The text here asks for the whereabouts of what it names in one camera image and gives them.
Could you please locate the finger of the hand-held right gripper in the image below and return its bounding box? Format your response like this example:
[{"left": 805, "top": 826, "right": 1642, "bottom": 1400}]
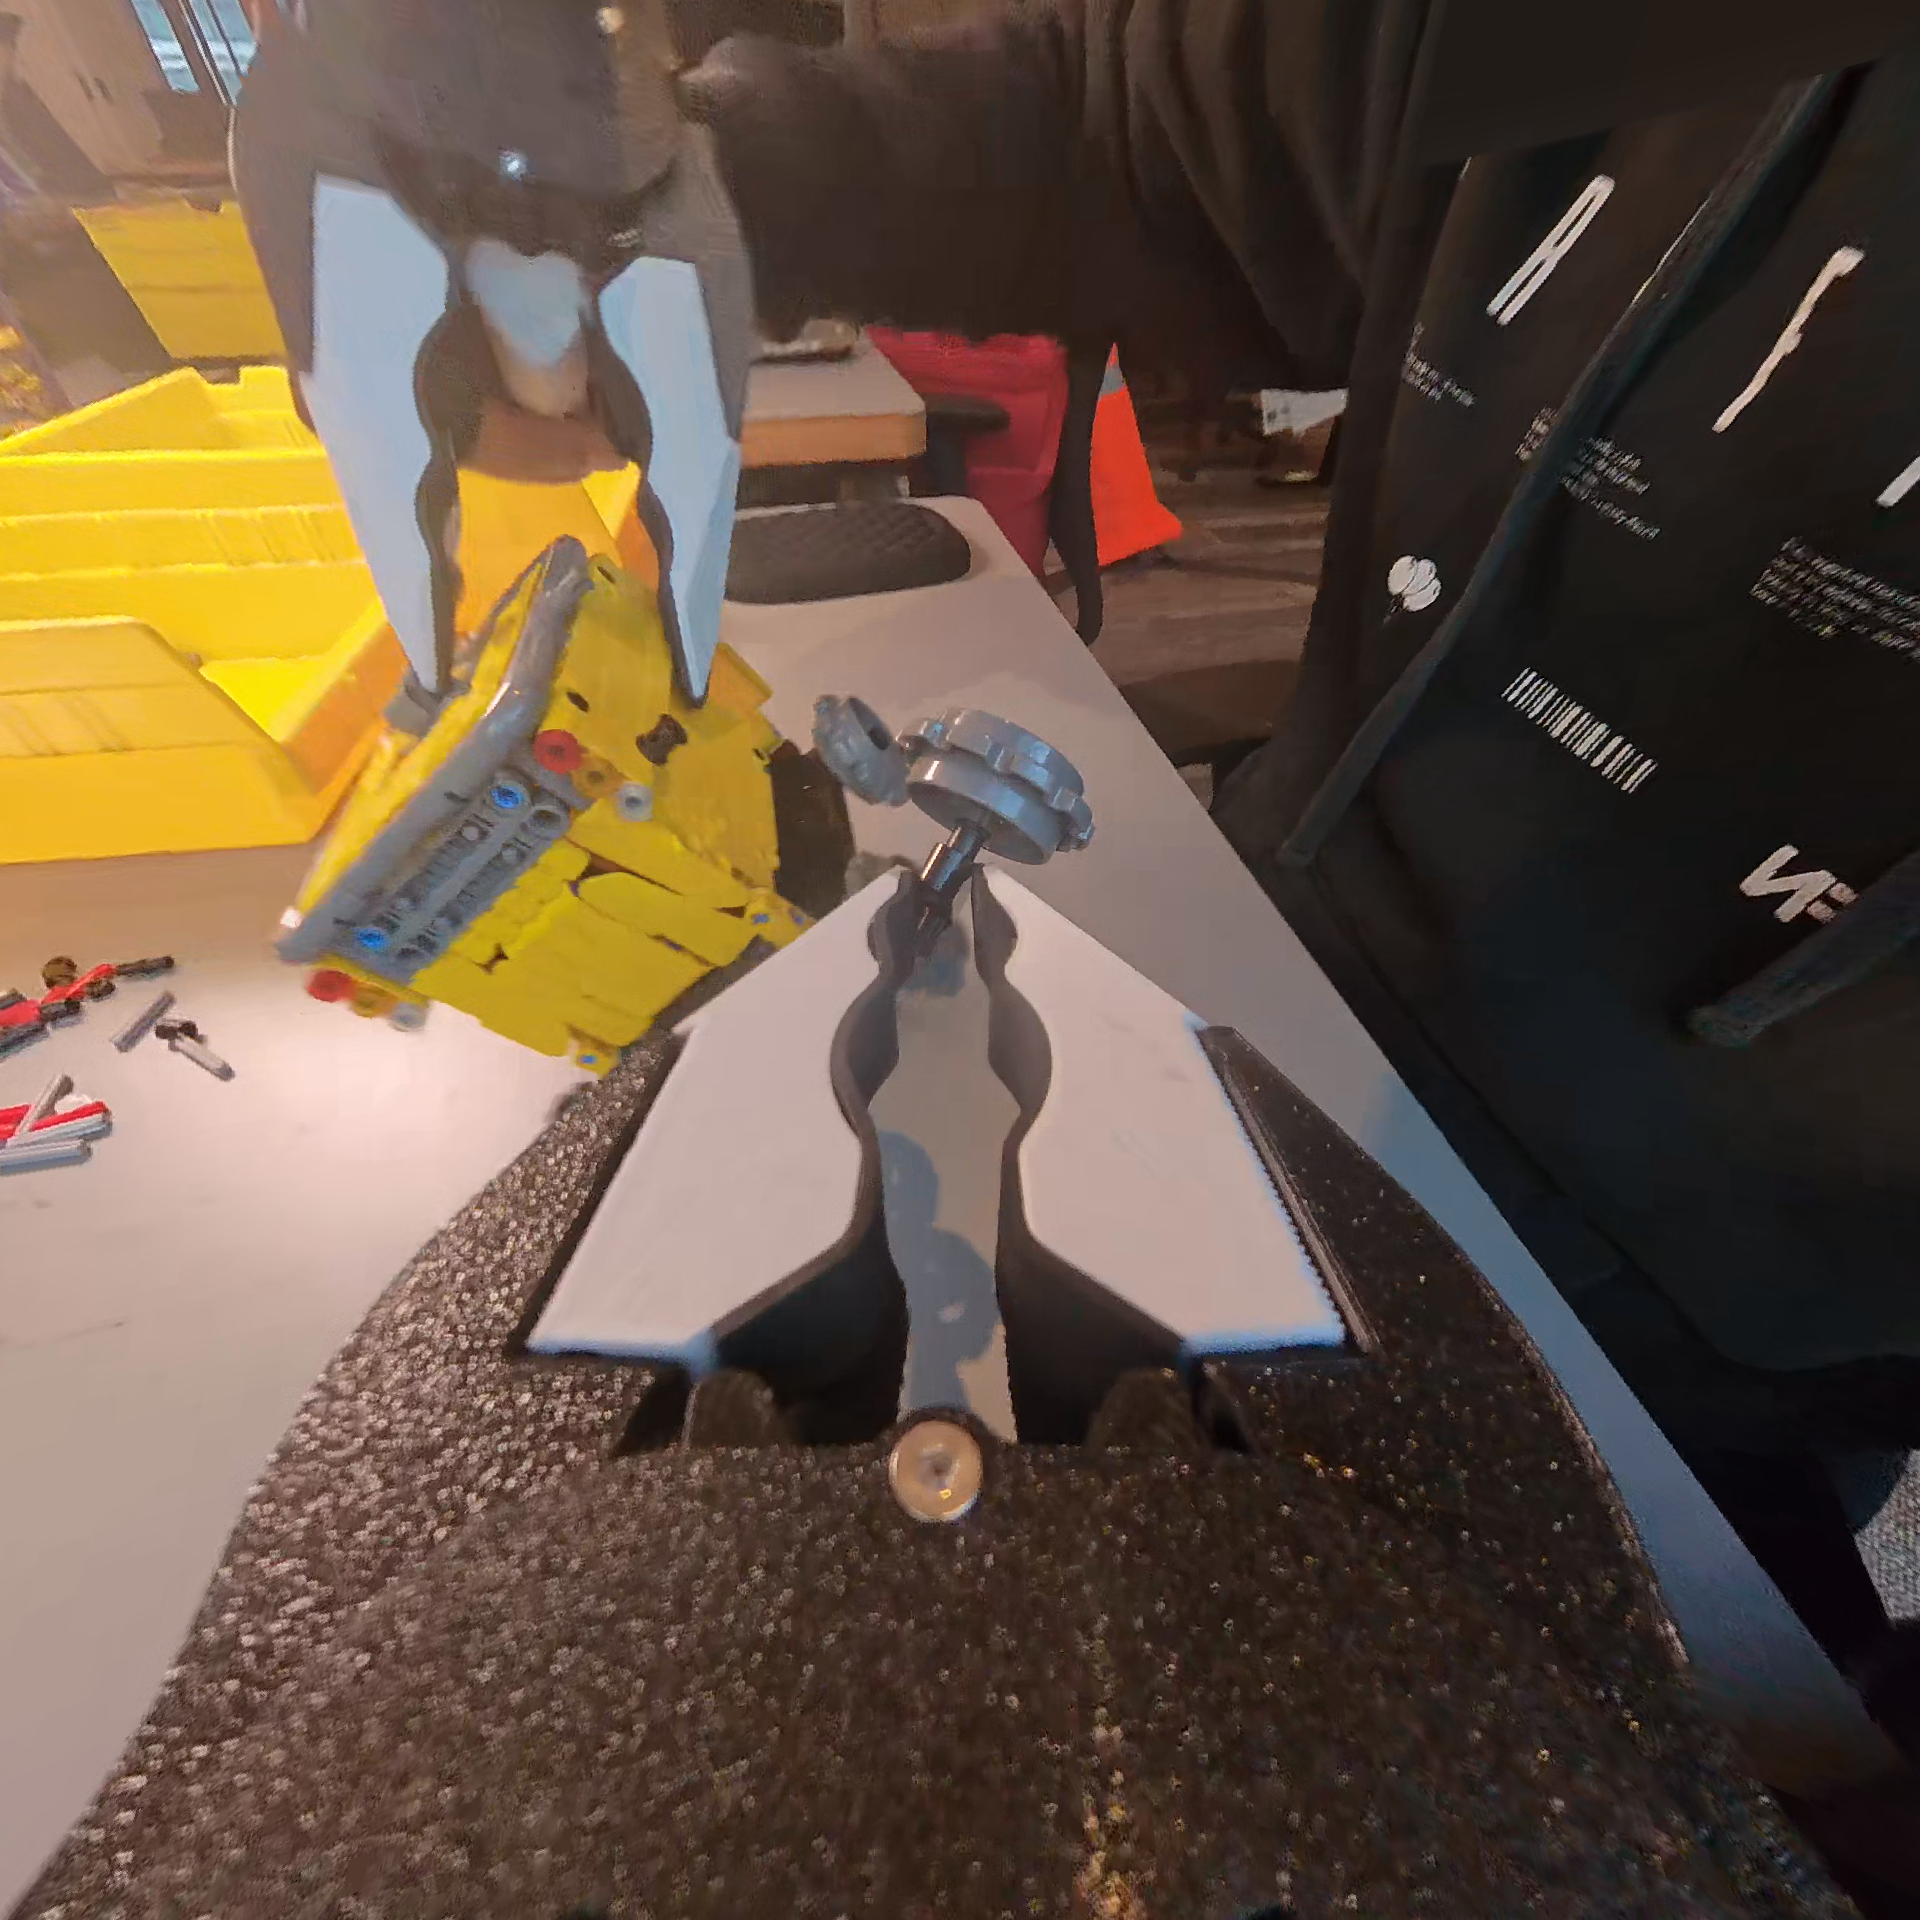
[
  {"left": 305, "top": 170, "right": 472, "bottom": 699},
  {"left": 598, "top": 251, "right": 747, "bottom": 704}
]

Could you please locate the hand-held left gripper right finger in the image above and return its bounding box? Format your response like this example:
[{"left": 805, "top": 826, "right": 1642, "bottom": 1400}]
[{"left": 968, "top": 866, "right": 1345, "bottom": 1443}]

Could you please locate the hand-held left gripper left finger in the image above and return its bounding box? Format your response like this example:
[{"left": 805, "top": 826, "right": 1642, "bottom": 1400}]
[{"left": 527, "top": 866, "right": 918, "bottom": 1449}]

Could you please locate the yellow brick toy truck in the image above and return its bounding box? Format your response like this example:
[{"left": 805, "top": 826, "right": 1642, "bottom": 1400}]
[{"left": 274, "top": 535, "right": 910, "bottom": 1076}]

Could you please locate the black brick beam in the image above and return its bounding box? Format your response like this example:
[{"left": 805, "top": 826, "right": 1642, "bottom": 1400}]
[{"left": 872, "top": 839, "right": 993, "bottom": 961}]

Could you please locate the grey desk with wooden edge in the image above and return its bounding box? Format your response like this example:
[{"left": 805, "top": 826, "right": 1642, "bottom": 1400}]
[{"left": 743, "top": 337, "right": 924, "bottom": 470}]

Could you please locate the pale grey desk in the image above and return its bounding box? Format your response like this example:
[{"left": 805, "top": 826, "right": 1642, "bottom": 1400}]
[{"left": 0, "top": 499, "right": 1889, "bottom": 1877}]

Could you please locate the red and black backpack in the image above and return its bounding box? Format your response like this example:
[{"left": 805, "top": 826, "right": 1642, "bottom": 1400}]
[{"left": 872, "top": 332, "right": 1069, "bottom": 579}]

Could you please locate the orange red cloth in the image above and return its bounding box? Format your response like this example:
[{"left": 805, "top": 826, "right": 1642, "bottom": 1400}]
[{"left": 1069, "top": 346, "right": 1185, "bottom": 568}]

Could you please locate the pile of small brick parts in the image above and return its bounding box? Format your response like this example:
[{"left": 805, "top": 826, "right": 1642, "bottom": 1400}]
[{"left": 0, "top": 952, "right": 175, "bottom": 1173}]

